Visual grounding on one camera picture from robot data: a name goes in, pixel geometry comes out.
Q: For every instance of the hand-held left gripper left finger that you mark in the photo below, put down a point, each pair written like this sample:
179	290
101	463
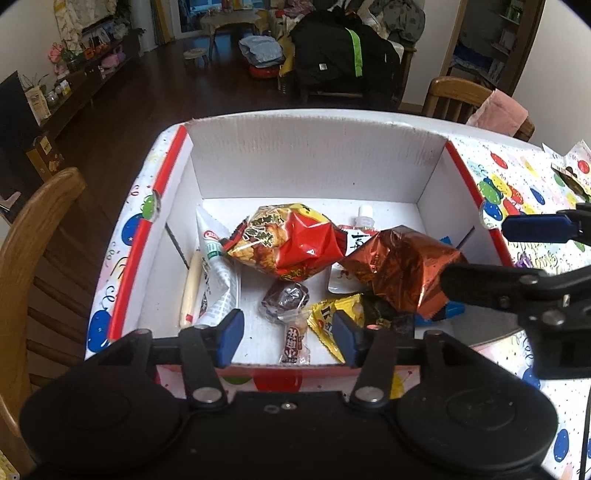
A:
231	337

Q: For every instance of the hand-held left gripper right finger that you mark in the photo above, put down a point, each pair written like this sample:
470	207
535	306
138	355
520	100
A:
344	339

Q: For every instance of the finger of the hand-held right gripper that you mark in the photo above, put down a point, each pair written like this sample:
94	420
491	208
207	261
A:
535	227
485	286

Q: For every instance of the blue snack packet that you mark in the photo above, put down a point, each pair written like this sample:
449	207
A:
450	310

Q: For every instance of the black snack packet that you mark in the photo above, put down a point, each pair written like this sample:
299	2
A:
383	314

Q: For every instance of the clear red candy bar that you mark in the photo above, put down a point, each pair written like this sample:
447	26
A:
295	341

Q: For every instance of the cream sausage stick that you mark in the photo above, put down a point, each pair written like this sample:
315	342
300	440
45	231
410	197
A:
189	295

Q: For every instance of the chocolate roll cake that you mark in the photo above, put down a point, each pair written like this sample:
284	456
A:
284	297

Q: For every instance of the brown foil snack bag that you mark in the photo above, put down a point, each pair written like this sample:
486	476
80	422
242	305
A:
401	267

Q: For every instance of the white spouted jelly pouch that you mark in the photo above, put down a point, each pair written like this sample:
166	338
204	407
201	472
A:
355	240

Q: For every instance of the red snack bag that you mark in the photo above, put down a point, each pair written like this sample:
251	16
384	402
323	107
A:
300	240

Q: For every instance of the red cardboard box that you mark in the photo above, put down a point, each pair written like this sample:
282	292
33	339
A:
314	152

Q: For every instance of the yellow candy packet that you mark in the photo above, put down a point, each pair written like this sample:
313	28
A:
328	319

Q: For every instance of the purple candy wrapper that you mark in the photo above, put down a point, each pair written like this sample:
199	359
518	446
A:
522	261

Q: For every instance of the dark flat snack packet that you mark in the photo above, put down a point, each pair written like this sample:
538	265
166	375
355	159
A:
575	182

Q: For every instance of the white green snack packet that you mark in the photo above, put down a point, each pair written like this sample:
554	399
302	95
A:
214	272

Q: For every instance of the pink cloth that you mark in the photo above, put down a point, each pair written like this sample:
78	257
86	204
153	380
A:
498	113

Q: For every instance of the wooden chair with slats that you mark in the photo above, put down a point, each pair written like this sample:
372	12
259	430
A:
450	99

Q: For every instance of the wooden bookshelf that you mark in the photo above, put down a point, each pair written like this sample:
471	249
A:
503	37

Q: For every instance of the wooden curved-back chair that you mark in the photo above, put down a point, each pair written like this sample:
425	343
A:
41	258

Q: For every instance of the grey hanging jacket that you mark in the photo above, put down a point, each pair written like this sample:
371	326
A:
399	21

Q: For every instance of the brown cardboard carton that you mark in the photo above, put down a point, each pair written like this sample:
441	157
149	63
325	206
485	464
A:
45	159

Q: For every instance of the black jacket with green stripe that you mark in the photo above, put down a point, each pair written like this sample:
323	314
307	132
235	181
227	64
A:
332	55

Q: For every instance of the small wooden stool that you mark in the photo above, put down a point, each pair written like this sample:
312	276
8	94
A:
195	53

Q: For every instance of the light blue cloth pile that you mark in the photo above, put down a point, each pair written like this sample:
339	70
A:
261	48

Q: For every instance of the dark low cabinet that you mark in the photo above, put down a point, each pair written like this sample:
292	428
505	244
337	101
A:
87	78

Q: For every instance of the black television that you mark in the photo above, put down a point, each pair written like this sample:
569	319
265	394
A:
14	134

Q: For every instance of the round wooden low table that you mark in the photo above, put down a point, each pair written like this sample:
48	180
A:
231	21

